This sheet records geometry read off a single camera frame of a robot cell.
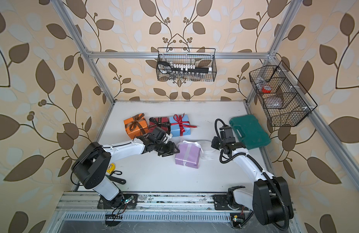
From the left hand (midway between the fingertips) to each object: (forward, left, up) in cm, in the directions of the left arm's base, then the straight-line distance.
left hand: (175, 150), depth 85 cm
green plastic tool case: (+19, -50, -3) cm, 53 cm away
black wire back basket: (+49, -13, +27) cm, 58 cm away
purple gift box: (-2, -8, -1) cm, 8 cm away
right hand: (+6, -24, +1) cm, 25 cm away
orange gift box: (+14, +27, -3) cm, 30 cm away
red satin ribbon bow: (+19, -3, +1) cm, 19 cm away
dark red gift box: (+16, +8, 0) cm, 18 cm away
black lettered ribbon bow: (+20, +12, 0) cm, 23 cm away
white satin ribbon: (0, -20, -7) cm, 21 cm away
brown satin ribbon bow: (+20, +28, 0) cm, 35 cm away
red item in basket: (+25, -52, +25) cm, 63 cm away
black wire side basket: (+15, -57, +27) cm, 65 cm away
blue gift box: (+16, +1, -1) cm, 16 cm away
